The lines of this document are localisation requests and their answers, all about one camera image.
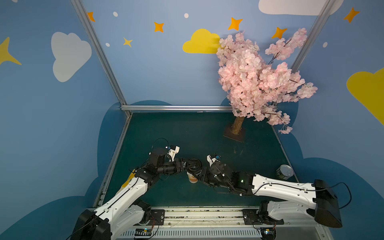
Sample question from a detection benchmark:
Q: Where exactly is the black plastic cup lid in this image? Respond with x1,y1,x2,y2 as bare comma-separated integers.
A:
185,159,203,175

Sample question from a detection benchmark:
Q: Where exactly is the printed paper milk tea cup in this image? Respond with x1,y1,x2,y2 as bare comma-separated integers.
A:
187,173,199,184

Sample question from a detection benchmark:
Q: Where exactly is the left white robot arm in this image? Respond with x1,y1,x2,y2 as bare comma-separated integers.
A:
67,145,184,240

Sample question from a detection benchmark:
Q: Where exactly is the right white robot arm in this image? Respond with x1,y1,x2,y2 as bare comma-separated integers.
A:
194,161,343,228

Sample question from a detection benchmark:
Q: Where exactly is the silver tin can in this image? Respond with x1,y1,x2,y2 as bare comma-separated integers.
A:
276,165,294,181

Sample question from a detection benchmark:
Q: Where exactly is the left green circuit board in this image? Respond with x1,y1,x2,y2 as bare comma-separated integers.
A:
133,228,154,239

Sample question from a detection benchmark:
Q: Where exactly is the green circuit board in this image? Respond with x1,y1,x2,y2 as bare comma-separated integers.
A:
133,228,154,239
260,228,277,240

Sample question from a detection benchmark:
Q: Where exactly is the right green circuit board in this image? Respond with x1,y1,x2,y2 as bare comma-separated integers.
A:
260,228,277,240

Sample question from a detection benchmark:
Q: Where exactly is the pink cherry blossom tree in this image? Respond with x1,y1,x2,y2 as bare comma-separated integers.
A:
217,28,318,142

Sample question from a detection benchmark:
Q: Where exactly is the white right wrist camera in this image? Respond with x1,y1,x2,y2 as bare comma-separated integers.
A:
207,154,221,167

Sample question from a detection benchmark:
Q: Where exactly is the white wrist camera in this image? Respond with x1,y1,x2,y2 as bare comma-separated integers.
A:
168,145,180,162
207,154,221,167

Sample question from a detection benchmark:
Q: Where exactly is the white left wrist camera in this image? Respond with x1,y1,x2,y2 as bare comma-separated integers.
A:
168,145,180,162

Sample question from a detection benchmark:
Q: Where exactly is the horizontal aluminium frame rail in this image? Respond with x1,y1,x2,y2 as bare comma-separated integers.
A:
121,105,232,112

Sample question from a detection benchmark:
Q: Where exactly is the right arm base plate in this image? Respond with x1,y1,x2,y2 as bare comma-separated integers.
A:
242,209,284,226

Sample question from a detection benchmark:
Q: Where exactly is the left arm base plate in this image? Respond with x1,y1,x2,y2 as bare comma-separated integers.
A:
143,209,165,226

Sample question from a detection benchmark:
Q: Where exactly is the left side table rail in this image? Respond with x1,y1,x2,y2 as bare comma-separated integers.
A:
93,116,132,208

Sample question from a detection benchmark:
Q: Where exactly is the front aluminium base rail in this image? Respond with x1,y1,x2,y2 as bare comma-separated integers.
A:
116,207,333,240

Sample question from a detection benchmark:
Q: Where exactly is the left aluminium frame post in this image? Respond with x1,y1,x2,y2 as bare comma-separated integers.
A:
71,0,132,118

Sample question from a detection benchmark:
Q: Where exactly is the aluminium frame post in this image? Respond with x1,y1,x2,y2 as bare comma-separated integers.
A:
71,0,132,118
291,0,337,72

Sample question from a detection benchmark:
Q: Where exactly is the right aluminium frame post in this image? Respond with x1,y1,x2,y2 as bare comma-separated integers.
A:
291,0,337,72

